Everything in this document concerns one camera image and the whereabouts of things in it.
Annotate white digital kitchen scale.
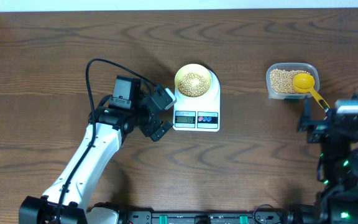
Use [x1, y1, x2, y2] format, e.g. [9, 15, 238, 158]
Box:
[173, 70, 221, 132]

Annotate soybeans in bowl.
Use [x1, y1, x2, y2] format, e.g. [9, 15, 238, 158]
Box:
[178, 72, 210, 97]

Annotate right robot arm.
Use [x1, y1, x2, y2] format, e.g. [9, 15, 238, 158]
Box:
[283, 95, 358, 223]

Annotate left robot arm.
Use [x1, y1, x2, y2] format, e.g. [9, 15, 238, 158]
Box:
[19, 85, 177, 223]

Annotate yellow measuring scoop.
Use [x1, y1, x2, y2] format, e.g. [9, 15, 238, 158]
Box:
[292, 73, 330, 111]

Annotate clear plastic container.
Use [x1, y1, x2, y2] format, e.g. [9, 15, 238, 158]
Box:
[266, 62, 320, 100]

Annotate left black cable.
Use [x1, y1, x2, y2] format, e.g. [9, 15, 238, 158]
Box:
[54, 58, 158, 224]

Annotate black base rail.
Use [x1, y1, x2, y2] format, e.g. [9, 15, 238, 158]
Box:
[85, 210, 298, 224]

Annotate pale yellow bowl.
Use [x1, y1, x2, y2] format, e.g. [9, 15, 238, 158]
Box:
[175, 63, 212, 91]

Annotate soybeans in container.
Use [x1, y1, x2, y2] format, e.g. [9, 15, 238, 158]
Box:
[270, 68, 310, 94]

